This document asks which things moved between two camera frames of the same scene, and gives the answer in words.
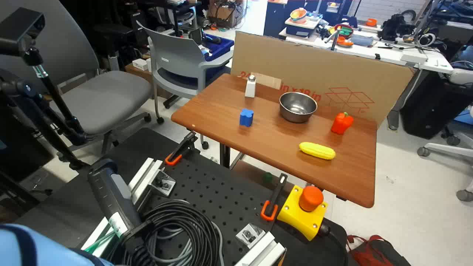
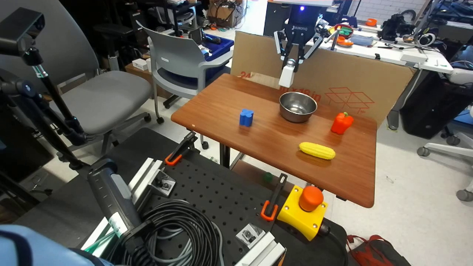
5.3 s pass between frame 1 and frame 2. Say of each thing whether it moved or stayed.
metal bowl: stayed
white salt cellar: moved
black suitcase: stayed
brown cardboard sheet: stayed
